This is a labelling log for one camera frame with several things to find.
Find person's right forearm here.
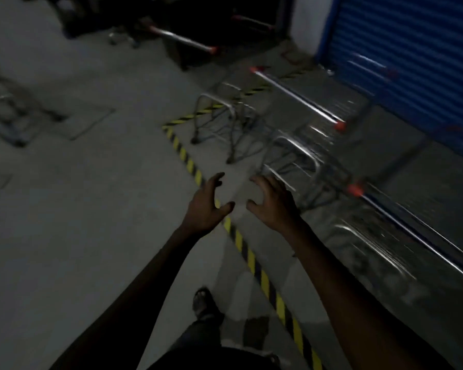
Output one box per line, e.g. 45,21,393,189
281,219,457,370

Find person's dark sandal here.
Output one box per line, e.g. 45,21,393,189
192,287,225,321

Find metal shopping cart red handle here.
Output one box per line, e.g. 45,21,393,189
230,13,278,33
139,19,221,71
260,129,463,309
191,54,396,165

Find person's dark trousers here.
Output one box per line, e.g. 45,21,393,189
147,315,283,370

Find person's left hand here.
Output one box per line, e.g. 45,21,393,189
181,172,236,238

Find person's left forearm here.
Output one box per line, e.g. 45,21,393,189
49,224,216,370

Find blue roller shutter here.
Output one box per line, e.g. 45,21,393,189
317,0,463,166

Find person's right hand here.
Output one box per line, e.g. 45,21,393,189
246,174,302,234

